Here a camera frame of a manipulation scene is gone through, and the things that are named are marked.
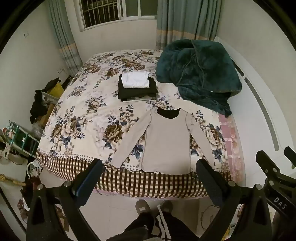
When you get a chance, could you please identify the grey-blue curtain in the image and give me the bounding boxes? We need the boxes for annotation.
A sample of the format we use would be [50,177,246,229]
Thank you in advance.
[47,0,84,76]
[155,0,223,50]

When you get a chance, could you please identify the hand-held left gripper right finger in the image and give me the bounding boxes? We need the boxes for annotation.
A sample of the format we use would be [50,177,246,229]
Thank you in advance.
[196,159,273,241]

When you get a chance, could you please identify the wooden stick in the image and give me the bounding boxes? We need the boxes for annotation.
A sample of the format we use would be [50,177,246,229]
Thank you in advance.
[0,174,26,187]

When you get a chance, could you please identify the grey slipper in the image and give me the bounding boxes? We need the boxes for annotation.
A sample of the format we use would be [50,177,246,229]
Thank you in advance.
[135,199,152,218]
[159,200,174,214]

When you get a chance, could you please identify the yellow box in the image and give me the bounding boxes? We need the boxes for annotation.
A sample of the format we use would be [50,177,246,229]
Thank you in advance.
[47,82,64,100]

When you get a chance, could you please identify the pink bed sheet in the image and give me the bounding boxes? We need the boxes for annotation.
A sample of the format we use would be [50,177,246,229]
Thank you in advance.
[217,113,245,184]

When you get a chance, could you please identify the person's legs in black pants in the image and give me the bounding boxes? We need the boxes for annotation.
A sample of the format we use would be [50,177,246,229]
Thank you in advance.
[107,207,200,241]

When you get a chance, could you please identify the black cloth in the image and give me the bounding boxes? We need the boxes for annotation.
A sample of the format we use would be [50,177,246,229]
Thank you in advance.
[30,89,50,124]

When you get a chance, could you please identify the bed with floral sheet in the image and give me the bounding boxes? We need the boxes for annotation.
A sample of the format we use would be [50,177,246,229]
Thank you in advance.
[36,49,244,200]

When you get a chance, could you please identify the grey long-sleeve shirt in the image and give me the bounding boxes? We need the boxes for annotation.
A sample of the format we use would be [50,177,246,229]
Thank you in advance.
[112,107,218,174]

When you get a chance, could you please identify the folded black clothes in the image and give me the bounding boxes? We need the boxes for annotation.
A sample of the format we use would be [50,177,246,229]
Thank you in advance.
[118,74,159,101]

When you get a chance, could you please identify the green storage rack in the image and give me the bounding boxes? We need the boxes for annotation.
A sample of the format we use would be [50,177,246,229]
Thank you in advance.
[6,120,40,159]

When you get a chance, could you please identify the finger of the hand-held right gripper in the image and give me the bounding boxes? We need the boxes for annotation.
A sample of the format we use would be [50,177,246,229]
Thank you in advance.
[284,146,296,170]
[255,150,282,184]

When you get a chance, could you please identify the folded white cloth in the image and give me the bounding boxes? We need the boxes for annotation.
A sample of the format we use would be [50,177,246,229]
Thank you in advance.
[121,71,151,89]

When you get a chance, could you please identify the white headboard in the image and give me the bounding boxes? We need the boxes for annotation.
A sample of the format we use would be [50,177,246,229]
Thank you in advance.
[214,35,296,168]

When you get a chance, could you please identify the thin floor cable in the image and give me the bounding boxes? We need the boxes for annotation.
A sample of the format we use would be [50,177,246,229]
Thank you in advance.
[200,203,216,229]

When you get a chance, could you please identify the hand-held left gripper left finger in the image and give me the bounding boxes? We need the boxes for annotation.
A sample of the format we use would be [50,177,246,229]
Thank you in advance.
[26,159,103,241]

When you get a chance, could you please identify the barred window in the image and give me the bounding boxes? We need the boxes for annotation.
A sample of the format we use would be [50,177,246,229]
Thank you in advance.
[79,0,160,32]

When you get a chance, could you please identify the dark teal plush blanket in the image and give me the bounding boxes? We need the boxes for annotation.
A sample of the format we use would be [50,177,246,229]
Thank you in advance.
[155,39,242,118]

